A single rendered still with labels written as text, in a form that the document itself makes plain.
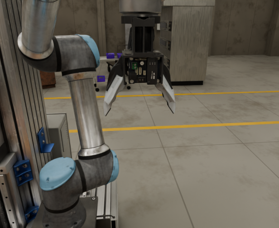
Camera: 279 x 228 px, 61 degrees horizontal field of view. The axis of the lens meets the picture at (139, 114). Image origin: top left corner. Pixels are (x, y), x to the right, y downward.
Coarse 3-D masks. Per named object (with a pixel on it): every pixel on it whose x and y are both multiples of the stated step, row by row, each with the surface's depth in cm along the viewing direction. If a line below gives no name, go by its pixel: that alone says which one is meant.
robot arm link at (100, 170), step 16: (64, 48) 74; (80, 48) 76; (96, 48) 79; (64, 64) 75; (80, 64) 76; (96, 64) 82; (80, 80) 78; (80, 96) 79; (80, 112) 79; (96, 112) 82; (80, 128) 81; (96, 128) 81; (80, 144) 83; (96, 144) 81; (80, 160) 82; (96, 160) 80; (112, 160) 84; (96, 176) 80; (112, 176) 83
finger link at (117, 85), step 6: (120, 78) 46; (114, 84) 48; (120, 84) 48; (108, 90) 48; (114, 90) 46; (120, 90) 48; (108, 96) 48; (114, 96) 49; (108, 102) 45; (108, 108) 50
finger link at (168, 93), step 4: (164, 80) 49; (160, 84) 49; (164, 84) 47; (168, 84) 49; (160, 88) 49; (164, 88) 47; (168, 88) 49; (164, 92) 50; (168, 92) 46; (172, 92) 50; (164, 96) 50; (168, 96) 50; (172, 96) 46; (168, 100) 50; (172, 100) 48; (168, 104) 51; (172, 104) 51; (172, 108) 51; (172, 112) 51
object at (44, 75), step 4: (40, 72) 591; (44, 72) 596; (48, 72) 600; (52, 72) 605; (40, 76) 594; (44, 76) 599; (48, 76) 604; (52, 76) 608; (44, 80) 602; (48, 80) 607; (52, 80) 611; (44, 84) 605; (48, 84) 610; (52, 84) 615; (44, 88) 619
